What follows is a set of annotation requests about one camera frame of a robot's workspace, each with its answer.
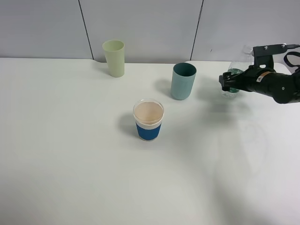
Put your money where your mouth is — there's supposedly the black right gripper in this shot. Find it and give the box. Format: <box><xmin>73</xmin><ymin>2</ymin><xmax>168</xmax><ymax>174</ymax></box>
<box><xmin>218</xmin><ymin>66</ymin><xmax>281</xmax><ymax>95</ymax></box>

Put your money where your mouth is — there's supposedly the clear water bottle green label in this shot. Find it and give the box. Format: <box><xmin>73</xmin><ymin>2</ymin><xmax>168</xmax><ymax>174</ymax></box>
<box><xmin>222</xmin><ymin>45</ymin><xmax>253</xmax><ymax>98</ymax></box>

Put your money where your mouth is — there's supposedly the glass cup with blue sleeve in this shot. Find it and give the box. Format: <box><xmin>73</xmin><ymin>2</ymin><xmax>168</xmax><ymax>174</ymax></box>
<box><xmin>133</xmin><ymin>99</ymin><xmax>165</xmax><ymax>141</ymax></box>

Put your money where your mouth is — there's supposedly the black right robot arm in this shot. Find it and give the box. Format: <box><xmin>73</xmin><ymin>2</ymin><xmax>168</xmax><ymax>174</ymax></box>
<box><xmin>219</xmin><ymin>66</ymin><xmax>300</xmax><ymax>104</ymax></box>

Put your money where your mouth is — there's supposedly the teal plastic cup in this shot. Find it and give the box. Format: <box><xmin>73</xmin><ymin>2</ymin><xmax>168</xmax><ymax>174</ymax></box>
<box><xmin>171</xmin><ymin>62</ymin><xmax>197</xmax><ymax>100</ymax></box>

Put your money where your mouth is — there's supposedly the pale green plastic cup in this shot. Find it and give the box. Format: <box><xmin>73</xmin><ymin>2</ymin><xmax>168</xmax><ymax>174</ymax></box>
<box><xmin>102</xmin><ymin>40</ymin><xmax>125</xmax><ymax>78</ymax></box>

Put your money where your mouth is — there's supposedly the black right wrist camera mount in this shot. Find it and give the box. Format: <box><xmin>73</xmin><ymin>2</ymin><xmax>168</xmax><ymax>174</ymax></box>
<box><xmin>252</xmin><ymin>44</ymin><xmax>287</xmax><ymax>69</ymax></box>

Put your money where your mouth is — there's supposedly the black right camera cable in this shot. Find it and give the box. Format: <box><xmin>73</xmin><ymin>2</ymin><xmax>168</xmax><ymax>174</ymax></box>
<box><xmin>283</xmin><ymin>44</ymin><xmax>300</xmax><ymax>74</ymax></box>

